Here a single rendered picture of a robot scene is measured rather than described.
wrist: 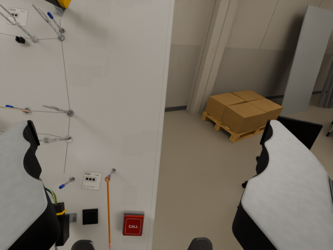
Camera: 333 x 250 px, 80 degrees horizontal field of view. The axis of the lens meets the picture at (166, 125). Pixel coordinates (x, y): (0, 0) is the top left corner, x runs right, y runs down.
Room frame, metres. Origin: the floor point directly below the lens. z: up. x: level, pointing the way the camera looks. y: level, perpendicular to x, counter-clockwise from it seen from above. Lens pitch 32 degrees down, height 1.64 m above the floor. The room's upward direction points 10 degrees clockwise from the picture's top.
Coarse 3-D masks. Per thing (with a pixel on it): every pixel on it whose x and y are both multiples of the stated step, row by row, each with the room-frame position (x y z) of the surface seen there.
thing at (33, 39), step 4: (0, 4) 0.45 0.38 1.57; (4, 8) 0.46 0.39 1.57; (0, 12) 0.44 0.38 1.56; (8, 12) 0.47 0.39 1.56; (4, 16) 0.45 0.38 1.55; (12, 16) 0.48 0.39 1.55; (8, 20) 0.46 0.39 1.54; (12, 24) 0.48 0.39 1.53; (16, 24) 0.49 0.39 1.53; (20, 28) 0.50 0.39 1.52; (32, 36) 0.55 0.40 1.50; (32, 40) 0.55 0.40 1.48; (36, 40) 0.56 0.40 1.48
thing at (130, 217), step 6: (126, 216) 0.31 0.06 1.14; (132, 216) 0.32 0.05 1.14; (138, 216) 0.32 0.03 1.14; (126, 222) 0.30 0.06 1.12; (132, 222) 0.31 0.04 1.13; (138, 222) 0.31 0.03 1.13; (126, 228) 0.29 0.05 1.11; (132, 228) 0.30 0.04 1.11; (138, 228) 0.30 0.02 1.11; (126, 234) 0.29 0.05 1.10; (132, 234) 0.29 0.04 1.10; (138, 234) 0.29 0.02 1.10
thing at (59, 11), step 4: (48, 0) 0.56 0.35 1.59; (52, 0) 0.55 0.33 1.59; (56, 0) 0.55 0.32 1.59; (56, 4) 0.56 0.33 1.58; (56, 8) 0.61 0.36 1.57; (60, 8) 0.60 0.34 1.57; (64, 8) 0.62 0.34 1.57; (56, 12) 0.61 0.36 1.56; (60, 12) 0.61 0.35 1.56; (60, 16) 0.61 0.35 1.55
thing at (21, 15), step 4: (12, 8) 0.59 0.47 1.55; (16, 8) 0.59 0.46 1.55; (20, 8) 0.60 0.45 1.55; (12, 12) 0.59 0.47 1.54; (16, 12) 0.59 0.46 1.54; (20, 12) 0.59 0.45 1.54; (24, 12) 0.59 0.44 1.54; (8, 16) 0.58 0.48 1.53; (16, 16) 0.58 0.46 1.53; (20, 16) 0.58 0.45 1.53; (24, 16) 0.59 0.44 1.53; (12, 20) 0.57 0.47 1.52; (16, 20) 0.58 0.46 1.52; (20, 20) 0.58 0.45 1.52; (24, 20) 0.58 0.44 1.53; (20, 24) 0.57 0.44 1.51; (24, 24) 0.57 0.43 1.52
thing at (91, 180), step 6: (84, 174) 0.38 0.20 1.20; (90, 174) 0.38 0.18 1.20; (96, 174) 0.38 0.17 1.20; (102, 174) 0.38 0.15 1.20; (84, 180) 0.37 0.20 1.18; (90, 180) 0.37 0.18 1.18; (96, 180) 0.37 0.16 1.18; (84, 186) 0.36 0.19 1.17; (90, 186) 0.36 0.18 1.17; (96, 186) 0.36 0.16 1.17
